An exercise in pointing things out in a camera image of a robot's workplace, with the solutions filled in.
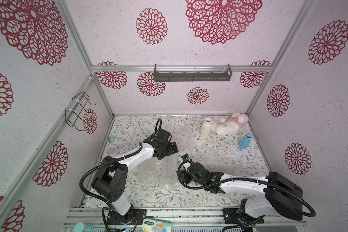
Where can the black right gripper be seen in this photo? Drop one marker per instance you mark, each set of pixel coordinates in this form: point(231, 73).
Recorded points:
point(186, 171)

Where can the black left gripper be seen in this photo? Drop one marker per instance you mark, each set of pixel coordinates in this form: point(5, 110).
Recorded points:
point(171, 150)

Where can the white cream vase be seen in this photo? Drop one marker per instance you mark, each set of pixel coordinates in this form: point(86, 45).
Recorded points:
point(206, 128)

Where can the blue vase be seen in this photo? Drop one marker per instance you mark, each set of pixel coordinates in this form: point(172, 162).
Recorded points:
point(245, 142)

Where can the bubble wrap sheet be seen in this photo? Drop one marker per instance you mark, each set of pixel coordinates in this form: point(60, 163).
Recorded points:
point(148, 171)

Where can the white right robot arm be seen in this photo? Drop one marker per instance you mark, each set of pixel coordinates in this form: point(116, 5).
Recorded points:
point(273, 194)

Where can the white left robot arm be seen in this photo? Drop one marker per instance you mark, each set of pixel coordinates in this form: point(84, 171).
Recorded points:
point(107, 181)

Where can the green small box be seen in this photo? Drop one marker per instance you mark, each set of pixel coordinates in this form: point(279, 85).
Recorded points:
point(111, 139)

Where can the white plush dog pink shirt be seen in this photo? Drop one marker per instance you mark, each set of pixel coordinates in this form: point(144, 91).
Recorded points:
point(231, 125)

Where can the tissue pack with cartoon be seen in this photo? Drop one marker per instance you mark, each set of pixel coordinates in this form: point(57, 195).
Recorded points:
point(152, 225)

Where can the teal bottle cap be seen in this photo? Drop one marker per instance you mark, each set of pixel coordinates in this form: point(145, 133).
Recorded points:
point(82, 227)

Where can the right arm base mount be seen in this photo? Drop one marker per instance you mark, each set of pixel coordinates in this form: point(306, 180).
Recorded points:
point(238, 215)

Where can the black wall shelf rack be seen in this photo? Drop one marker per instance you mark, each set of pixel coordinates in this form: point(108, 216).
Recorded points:
point(193, 75)

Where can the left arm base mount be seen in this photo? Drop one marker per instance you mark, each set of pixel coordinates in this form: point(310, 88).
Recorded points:
point(132, 217)

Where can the black wire wall basket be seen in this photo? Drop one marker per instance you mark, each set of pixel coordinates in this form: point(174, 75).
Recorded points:
point(74, 114)

